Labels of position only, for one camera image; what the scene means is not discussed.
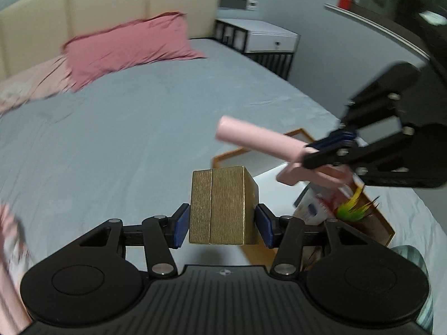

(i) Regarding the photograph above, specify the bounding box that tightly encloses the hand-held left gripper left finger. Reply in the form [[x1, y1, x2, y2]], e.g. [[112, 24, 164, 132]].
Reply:
[[79, 202, 191, 278]]

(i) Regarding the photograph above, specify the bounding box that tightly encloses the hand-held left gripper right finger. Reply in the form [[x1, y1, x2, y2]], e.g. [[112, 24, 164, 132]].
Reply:
[[254, 203, 376, 278]]

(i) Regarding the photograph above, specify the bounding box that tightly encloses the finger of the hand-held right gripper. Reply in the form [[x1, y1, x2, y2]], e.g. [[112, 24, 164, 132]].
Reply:
[[307, 77, 406, 151], [302, 126, 416, 178]]

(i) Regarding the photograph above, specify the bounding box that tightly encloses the wooden-edged storage box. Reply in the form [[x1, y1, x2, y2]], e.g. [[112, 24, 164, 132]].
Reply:
[[212, 128, 396, 273]]

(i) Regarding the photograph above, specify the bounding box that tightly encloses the gold gift box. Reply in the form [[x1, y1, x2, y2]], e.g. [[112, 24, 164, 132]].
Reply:
[[189, 166, 260, 245]]

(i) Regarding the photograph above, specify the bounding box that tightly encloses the red green feather toy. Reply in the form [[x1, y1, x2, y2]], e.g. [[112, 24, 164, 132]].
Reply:
[[335, 185, 383, 222]]

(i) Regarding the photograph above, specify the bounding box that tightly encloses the pink T-shaped tool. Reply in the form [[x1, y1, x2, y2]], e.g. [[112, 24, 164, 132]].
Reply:
[[215, 115, 357, 187]]

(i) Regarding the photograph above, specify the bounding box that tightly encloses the white printed packet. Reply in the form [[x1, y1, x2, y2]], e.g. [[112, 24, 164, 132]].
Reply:
[[293, 185, 353, 226]]

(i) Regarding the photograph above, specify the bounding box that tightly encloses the teal striped clothing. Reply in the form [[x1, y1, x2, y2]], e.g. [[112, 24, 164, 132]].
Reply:
[[389, 246, 435, 334]]

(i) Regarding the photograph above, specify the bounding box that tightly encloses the white bedside cabinet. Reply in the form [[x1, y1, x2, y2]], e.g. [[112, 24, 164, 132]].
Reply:
[[214, 17, 301, 81]]

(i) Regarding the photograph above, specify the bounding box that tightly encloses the white paper sheet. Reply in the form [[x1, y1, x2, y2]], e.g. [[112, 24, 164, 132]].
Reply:
[[419, 11, 446, 25]]

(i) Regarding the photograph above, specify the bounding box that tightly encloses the pink patterned blanket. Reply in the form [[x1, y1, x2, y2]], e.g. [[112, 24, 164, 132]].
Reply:
[[0, 204, 34, 334]]

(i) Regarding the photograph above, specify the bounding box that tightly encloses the dark pink pillow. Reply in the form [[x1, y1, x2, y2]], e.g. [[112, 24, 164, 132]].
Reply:
[[63, 11, 208, 94]]

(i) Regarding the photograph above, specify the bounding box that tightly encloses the light pink pillow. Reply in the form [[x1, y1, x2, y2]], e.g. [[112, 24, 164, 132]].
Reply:
[[0, 55, 75, 114]]

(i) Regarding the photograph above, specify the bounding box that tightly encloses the beige padded headboard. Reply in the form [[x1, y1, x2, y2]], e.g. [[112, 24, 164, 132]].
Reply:
[[0, 0, 219, 81]]

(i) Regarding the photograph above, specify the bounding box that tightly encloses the grey wall switch panel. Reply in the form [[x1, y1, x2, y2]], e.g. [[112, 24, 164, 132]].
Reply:
[[218, 0, 259, 10]]

